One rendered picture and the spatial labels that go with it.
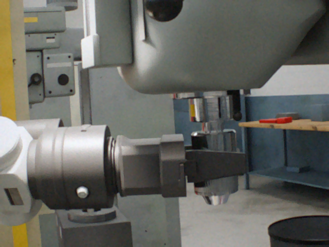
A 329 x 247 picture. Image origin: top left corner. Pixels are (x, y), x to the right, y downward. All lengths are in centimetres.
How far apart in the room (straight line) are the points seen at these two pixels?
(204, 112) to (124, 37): 11
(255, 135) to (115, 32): 762
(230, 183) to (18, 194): 22
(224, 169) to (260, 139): 745
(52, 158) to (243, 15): 23
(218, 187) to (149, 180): 7
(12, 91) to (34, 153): 168
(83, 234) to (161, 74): 49
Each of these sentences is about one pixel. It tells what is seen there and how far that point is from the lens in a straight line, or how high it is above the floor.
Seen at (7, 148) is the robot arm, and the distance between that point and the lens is 53.
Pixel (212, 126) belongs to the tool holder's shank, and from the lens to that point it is 54.
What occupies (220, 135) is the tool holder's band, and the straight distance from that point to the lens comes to 53.
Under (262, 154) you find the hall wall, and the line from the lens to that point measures 798.
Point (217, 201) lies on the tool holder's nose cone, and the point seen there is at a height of 120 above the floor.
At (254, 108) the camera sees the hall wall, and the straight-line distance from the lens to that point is 805.
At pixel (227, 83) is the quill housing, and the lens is 49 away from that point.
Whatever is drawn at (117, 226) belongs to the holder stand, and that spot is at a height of 109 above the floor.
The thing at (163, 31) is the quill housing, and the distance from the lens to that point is 46.
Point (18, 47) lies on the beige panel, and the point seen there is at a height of 155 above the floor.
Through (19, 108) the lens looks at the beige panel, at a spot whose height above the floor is 130.
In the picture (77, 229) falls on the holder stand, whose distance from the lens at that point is 91.
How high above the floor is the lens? 131
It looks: 3 degrees down
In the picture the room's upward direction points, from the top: 4 degrees counter-clockwise
